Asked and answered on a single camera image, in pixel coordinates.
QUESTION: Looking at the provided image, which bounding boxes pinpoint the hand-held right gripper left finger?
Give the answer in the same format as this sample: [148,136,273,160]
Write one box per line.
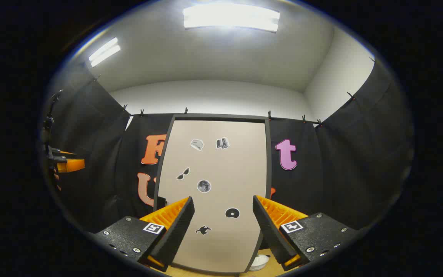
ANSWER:
[91,196,195,272]

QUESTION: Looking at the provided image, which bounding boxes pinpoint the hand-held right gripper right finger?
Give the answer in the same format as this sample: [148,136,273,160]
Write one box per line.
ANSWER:
[252,195,360,272]

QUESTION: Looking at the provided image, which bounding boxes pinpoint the dark grey cabinet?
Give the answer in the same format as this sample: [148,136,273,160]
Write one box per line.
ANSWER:
[153,114,272,274]

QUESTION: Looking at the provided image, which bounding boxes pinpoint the black backdrop cloth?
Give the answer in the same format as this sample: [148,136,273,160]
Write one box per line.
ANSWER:
[43,58,414,235]

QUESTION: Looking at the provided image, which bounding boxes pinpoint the small ceiling light panel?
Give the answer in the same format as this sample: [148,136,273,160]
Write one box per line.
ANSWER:
[88,37,121,68]

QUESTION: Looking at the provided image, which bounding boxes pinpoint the large ceiling light panel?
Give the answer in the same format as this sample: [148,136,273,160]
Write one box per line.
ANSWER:
[183,4,280,33]

